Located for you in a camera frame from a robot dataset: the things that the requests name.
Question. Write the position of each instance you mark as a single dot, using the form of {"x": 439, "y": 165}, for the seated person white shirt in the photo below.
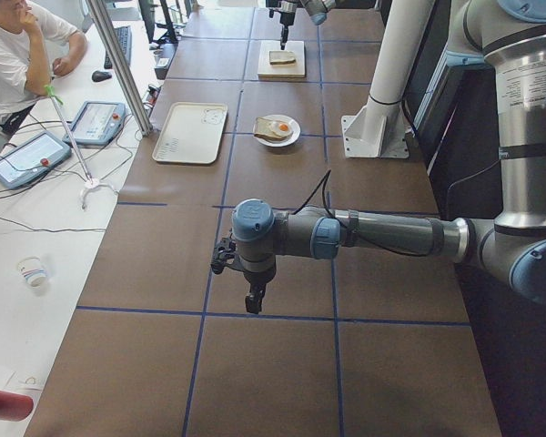
{"x": 35, "y": 46}

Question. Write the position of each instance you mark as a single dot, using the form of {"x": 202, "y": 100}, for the fried egg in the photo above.
{"x": 280, "y": 129}

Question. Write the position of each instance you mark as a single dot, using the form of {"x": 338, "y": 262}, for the teach pendant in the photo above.
{"x": 97, "y": 123}
{"x": 32, "y": 160}

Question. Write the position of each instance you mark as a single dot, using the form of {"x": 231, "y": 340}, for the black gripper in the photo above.
{"x": 283, "y": 18}
{"x": 257, "y": 279}

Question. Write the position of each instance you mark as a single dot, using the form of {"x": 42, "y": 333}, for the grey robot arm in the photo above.
{"x": 511, "y": 37}
{"x": 316, "y": 9}

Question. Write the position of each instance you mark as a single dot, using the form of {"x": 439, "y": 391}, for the far teach pendant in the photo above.
{"x": 97, "y": 123}

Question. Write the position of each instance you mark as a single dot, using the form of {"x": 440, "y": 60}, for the metal rod with white claw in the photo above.
{"x": 91, "y": 184}

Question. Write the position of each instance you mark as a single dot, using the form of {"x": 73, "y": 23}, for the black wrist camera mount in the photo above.
{"x": 272, "y": 9}
{"x": 225, "y": 255}

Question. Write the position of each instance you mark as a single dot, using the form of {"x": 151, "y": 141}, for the aluminium frame post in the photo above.
{"x": 104, "y": 27}

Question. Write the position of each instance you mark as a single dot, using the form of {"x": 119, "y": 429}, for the red cylinder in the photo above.
{"x": 15, "y": 407}

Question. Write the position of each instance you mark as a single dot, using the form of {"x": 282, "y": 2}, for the wooden cutting board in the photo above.
{"x": 295, "y": 71}

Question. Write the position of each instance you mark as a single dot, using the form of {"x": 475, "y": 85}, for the near teach pendant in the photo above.
{"x": 32, "y": 160}

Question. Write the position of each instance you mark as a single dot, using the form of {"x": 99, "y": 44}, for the white round plate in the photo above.
{"x": 270, "y": 142}

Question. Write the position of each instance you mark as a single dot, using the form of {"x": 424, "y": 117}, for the brown bread slice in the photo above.
{"x": 282, "y": 57}

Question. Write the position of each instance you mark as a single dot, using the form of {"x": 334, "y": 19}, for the cream bear tray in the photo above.
{"x": 191, "y": 134}

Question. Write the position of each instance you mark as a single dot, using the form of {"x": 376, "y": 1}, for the black computer mouse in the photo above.
{"x": 100, "y": 76}

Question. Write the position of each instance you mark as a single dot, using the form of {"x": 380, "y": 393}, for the paper cup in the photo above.
{"x": 32, "y": 270}

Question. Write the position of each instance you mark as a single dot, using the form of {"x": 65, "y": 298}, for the black keyboard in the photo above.
{"x": 124, "y": 38}

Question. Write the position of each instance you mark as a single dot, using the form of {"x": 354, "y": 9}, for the bread slice on plate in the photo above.
{"x": 262, "y": 128}

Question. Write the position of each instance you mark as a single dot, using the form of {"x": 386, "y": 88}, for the white camera post with base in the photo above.
{"x": 377, "y": 131}

